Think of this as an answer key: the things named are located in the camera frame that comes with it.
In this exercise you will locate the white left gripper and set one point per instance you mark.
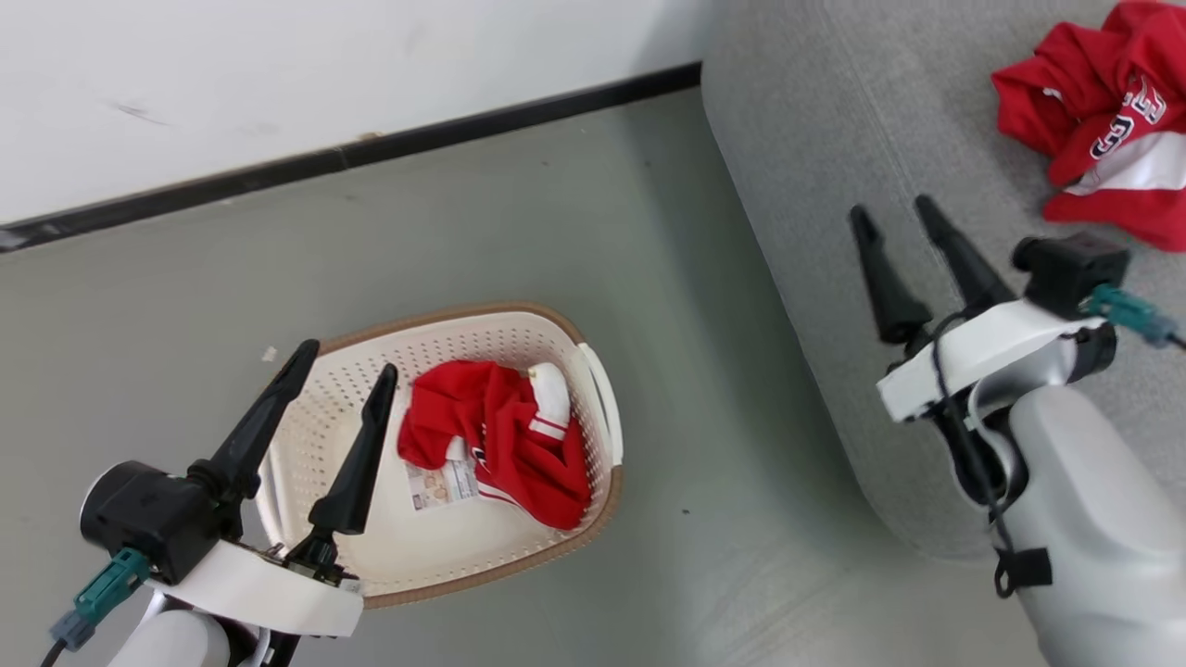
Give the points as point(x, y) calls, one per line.
point(259, 588)

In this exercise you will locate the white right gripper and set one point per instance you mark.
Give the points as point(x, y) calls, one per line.
point(1001, 352)

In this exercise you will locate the red garment with white sleeves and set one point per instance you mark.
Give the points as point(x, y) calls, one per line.
point(500, 435)

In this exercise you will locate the red jersey with number print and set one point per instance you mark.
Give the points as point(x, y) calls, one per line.
point(1093, 111)

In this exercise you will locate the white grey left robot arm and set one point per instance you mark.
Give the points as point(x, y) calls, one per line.
point(176, 644)

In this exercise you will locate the grey fabric sofa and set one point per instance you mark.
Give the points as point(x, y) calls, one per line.
point(834, 139)

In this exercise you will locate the white printed label sticker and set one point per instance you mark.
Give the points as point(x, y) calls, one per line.
point(443, 484)

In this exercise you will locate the cream perforated laundry basket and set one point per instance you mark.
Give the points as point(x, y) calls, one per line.
point(445, 547)

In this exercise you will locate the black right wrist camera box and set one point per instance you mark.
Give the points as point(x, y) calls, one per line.
point(1070, 264)

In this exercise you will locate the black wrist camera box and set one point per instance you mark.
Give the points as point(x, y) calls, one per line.
point(148, 514)
point(1070, 264)

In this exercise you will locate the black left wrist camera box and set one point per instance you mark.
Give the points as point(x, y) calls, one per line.
point(148, 514)

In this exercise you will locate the black wall baseboard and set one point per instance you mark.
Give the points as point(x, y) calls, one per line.
point(324, 162)

